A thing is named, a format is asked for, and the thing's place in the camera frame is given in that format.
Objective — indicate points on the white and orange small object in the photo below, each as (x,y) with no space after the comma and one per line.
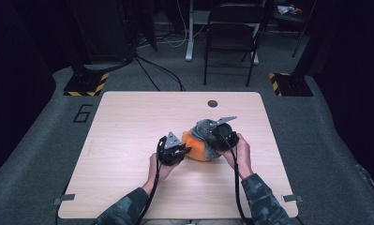
(286,9)

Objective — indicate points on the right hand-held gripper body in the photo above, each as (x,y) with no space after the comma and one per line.
(223,137)

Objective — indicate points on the person's right hand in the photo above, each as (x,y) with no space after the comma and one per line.
(242,156)

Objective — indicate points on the dark cabinet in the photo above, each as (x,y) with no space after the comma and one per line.
(103,31)

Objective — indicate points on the dark side table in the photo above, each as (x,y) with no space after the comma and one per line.
(287,18)

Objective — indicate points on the grey cloth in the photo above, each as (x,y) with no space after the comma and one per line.
(201,131)

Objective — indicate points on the dark curtain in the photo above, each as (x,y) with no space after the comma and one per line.
(16,78)
(353,78)

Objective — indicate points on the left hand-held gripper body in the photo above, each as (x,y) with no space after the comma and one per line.
(167,154)

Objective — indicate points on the person's left hand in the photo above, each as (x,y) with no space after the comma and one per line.
(158,173)

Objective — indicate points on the orange plush toy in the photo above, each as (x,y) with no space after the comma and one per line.
(195,151)

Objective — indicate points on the black yellow striped base plate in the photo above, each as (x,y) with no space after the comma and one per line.
(84,86)
(292,86)

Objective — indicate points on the grey tape strip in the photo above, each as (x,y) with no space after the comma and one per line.
(292,198)
(64,198)

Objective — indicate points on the black folding chair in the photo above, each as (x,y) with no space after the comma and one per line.
(231,34)

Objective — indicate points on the white desk leg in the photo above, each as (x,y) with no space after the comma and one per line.
(190,47)

